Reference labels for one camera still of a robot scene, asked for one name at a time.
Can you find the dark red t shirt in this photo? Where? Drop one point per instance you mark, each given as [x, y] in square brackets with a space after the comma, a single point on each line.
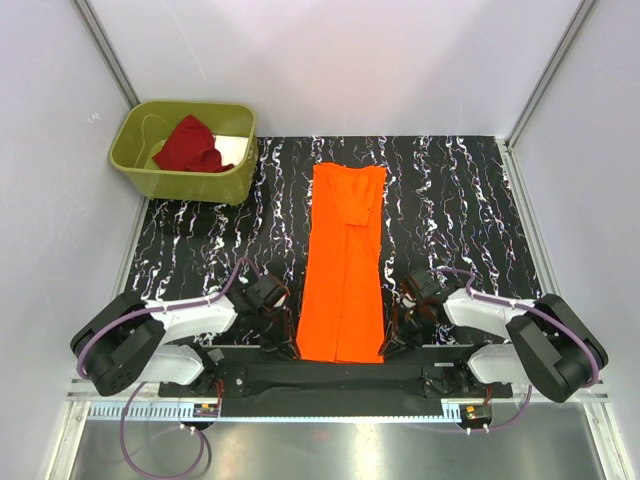
[190, 148]

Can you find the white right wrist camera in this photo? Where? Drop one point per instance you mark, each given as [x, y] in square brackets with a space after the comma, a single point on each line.
[407, 302]

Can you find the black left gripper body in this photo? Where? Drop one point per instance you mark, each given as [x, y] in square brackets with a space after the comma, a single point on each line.
[273, 326]

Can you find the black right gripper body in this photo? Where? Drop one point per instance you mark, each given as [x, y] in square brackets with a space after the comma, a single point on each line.
[408, 324]

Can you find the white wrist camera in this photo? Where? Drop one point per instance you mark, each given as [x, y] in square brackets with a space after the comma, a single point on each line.
[407, 302]
[280, 303]

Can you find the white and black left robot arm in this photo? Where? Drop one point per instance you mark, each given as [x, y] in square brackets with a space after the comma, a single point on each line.
[132, 340]

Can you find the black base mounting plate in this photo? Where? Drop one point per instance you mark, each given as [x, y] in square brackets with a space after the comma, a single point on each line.
[257, 384]

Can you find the aluminium frame rail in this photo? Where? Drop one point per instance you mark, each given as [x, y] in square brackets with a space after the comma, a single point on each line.
[99, 37]

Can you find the white cloth in bin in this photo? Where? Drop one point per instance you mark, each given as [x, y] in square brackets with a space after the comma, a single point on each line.
[231, 148]

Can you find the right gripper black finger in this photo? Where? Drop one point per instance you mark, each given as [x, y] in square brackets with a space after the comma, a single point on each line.
[389, 346]
[404, 347]

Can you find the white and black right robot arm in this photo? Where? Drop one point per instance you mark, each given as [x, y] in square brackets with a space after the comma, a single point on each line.
[542, 343]

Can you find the green plastic bin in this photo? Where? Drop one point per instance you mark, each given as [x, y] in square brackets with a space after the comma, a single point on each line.
[148, 126]

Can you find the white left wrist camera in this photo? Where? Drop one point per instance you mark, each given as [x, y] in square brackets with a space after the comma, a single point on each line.
[280, 303]

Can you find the orange t shirt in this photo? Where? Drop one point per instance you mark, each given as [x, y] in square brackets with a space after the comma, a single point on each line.
[345, 275]

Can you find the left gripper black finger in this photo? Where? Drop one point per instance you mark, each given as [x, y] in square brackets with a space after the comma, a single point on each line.
[275, 353]
[290, 349]

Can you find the black marbled table mat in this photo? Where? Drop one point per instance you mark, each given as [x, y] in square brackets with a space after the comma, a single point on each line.
[448, 203]

